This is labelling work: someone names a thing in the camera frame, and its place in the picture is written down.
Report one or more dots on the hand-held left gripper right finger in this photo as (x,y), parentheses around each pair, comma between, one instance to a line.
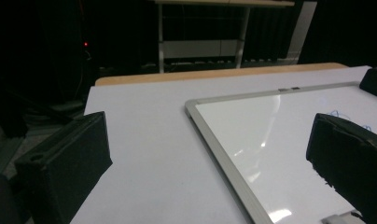
(348,155)

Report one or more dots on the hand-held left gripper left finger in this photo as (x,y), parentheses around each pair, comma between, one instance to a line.
(68,165)

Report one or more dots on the silver-framed whiteboard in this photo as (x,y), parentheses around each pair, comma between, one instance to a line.
(264,146)

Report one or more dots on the metal hanger clip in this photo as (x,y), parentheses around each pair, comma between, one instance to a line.
(296,88)

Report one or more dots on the white pillar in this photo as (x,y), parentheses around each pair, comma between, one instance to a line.
(301,31)

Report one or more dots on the wooden table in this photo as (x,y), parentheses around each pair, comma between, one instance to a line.
(208,74)

